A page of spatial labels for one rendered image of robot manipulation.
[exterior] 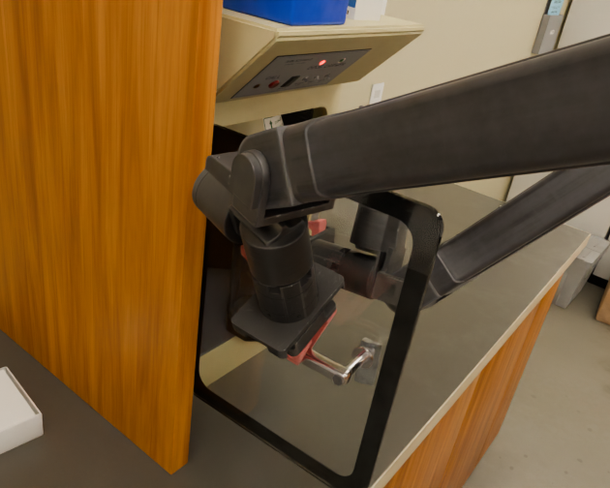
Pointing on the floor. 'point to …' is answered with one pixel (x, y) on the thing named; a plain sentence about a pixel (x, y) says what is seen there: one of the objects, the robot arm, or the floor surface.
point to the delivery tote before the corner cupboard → (580, 271)
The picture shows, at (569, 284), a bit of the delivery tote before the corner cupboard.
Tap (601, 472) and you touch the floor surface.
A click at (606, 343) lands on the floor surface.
